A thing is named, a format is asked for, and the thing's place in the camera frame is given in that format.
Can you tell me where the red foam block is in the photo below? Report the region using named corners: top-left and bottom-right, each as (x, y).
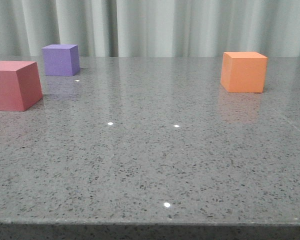
top-left (0, 61), bottom-right (43, 112)

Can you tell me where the orange foam cube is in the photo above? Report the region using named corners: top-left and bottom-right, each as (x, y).
top-left (220, 51), bottom-right (268, 93)

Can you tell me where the purple foam cube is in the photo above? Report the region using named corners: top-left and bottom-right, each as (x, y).
top-left (41, 44), bottom-right (80, 77)

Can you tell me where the pale green curtain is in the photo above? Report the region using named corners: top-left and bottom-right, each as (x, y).
top-left (0, 0), bottom-right (300, 57)

